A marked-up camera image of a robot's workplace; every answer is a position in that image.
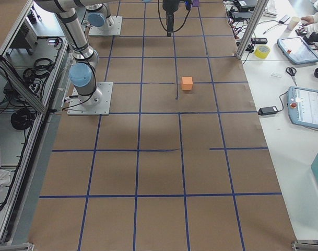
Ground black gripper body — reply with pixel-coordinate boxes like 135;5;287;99
162;0;180;15

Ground orange foam cube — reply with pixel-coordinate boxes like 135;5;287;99
181;76;193;91

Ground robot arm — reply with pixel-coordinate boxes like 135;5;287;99
84;1;185;37
36;1;102;107

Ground person hand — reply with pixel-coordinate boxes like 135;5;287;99
300;16;315;26

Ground purple foam cube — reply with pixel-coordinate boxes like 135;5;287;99
192;0;199;7

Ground black phone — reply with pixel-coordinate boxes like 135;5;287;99
251;38;268;44

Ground yellow tape roll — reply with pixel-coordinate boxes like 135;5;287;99
254;44;270;59

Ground paper cup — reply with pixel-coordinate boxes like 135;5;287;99
287;16;300;31

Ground far blue teach pendant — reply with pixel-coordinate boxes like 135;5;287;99
277;37;318;64

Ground blue teach pendant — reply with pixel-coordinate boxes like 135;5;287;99
287;86;318;129
277;37;318;64

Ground black power adapter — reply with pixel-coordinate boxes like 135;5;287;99
257;106;278;116

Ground near blue teach pendant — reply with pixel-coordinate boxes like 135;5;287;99
287;86;318;129

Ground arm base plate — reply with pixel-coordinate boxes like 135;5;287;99
67;82;113;116
88;13;123;37

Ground aluminium frame post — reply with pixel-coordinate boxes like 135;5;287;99
235;0;268;60

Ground black handled scissors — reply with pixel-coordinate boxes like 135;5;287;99
286;67;297;86

